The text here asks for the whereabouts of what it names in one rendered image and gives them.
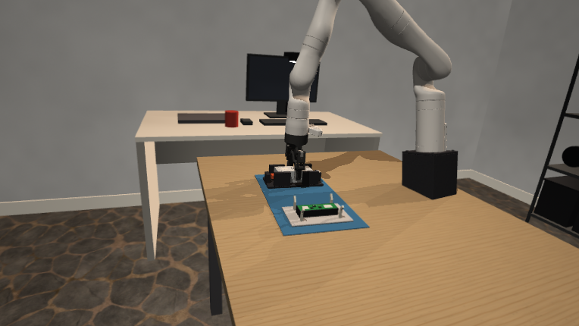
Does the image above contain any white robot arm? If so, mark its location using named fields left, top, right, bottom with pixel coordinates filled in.
left=285, top=0, right=452, bottom=152

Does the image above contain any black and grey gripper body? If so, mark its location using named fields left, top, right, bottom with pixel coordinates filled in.
left=284, top=133, right=308, bottom=160

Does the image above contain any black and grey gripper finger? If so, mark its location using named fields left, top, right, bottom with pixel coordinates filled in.
left=290, top=149, right=306, bottom=181
left=285, top=144, right=293, bottom=166

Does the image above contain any beige rectangular cover with slots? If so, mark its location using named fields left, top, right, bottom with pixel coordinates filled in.
left=274, top=166, right=313, bottom=183

